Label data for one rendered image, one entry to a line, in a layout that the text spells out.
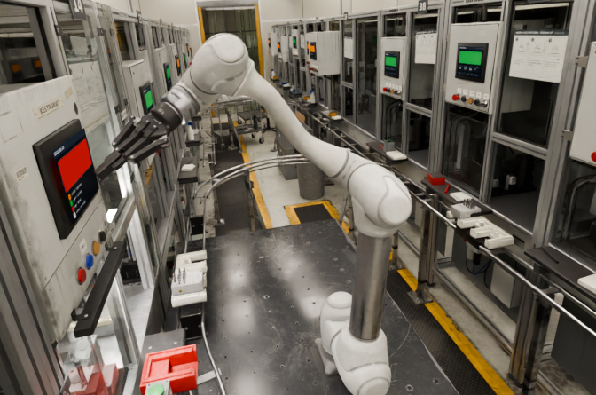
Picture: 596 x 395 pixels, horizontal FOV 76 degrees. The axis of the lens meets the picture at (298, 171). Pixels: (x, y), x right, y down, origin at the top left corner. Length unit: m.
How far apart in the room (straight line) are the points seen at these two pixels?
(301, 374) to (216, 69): 1.18
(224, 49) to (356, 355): 0.98
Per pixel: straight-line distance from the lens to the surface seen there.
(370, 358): 1.36
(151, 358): 1.42
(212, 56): 0.90
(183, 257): 2.04
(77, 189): 0.97
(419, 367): 1.70
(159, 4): 9.63
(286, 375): 1.65
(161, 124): 1.03
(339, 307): 1.49
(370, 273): 1.20
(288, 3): 9.77
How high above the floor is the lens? 1.90
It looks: 20 degrees down
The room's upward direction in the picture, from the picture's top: 3 degrees counter-clockwise
